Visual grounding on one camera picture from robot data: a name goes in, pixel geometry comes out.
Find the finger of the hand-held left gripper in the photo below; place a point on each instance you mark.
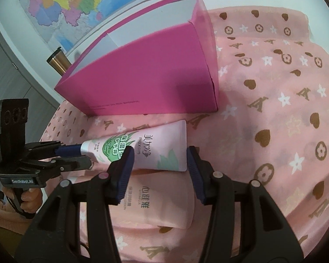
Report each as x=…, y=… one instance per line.
x=68, y=149
x=76, y=163

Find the person's left hand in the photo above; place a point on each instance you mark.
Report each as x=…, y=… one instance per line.
x=33, y=200

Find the pink printed cloth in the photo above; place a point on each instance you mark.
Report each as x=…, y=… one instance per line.
x=263, y=101

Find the pink tube with green leaves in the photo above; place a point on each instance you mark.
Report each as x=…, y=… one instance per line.
x=153, y=142

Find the pale pink lotion tube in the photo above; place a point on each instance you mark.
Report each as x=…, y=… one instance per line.
x=159, y=197

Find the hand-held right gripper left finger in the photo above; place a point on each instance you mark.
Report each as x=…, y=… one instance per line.
x=126, y=169

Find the copper tumbler with black lid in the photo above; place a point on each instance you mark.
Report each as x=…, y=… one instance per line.
x=59, y=63

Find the magenta cardboard box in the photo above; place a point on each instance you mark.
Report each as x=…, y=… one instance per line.
x=139, y=82

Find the colourful wall map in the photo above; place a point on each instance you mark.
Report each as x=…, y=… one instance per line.
x=71, y=5

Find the grey cabinet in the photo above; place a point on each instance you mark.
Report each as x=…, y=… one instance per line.
x=11, y=68

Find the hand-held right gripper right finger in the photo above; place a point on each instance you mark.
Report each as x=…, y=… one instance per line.
x=193, y=175

